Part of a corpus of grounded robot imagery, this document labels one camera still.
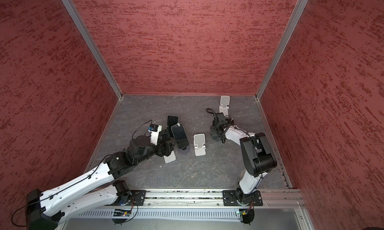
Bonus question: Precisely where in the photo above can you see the right aluminium corner post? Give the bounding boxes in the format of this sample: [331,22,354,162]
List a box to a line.
[255,0,315,100]

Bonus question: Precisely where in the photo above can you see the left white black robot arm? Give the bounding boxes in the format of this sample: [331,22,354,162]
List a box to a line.
[22,136,176,230]

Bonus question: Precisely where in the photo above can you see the right circuit board with wires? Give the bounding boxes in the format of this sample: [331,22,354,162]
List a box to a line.
[239,202,255,225]

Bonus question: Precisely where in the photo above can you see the white slotted cable duct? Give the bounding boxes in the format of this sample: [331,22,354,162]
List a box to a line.
[75,208,240,222]

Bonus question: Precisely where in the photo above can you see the aluminium front rail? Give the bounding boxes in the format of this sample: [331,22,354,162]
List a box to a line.
[138,189,307,209]

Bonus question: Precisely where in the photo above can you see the aluminium corner post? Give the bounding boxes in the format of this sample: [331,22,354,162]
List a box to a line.
[255,0,315,100]
[55,0,124,100]

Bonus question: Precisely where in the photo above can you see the left aluminium corner post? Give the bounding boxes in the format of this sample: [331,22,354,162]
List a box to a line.
[55,0,124,100]

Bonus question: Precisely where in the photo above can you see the tilted black phone with tag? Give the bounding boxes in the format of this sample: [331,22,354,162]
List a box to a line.
[171,123,190,149]

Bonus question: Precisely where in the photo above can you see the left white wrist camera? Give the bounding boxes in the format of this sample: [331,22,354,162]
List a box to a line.
[148,124,162,146]

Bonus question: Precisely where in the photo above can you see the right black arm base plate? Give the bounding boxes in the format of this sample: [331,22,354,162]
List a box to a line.
[223,189,263,207]

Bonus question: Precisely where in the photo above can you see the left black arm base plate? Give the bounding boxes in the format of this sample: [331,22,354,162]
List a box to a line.
[103,189,147,207]

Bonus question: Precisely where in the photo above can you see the front left white stand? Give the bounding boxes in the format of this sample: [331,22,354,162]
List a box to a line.
[164,151,176,164]

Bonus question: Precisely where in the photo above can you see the white phone stand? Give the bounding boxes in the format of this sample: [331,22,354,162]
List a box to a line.
[219,96,231,117]
[194,134,206,157]

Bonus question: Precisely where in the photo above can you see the front left black phone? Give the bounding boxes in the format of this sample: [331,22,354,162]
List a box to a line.
[159,129,171,141]

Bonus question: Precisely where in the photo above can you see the back black phone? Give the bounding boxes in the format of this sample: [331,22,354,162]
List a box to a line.
[167,115,179,138]

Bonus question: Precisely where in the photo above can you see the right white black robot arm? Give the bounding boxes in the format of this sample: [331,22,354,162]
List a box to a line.
[206,108,277,206]

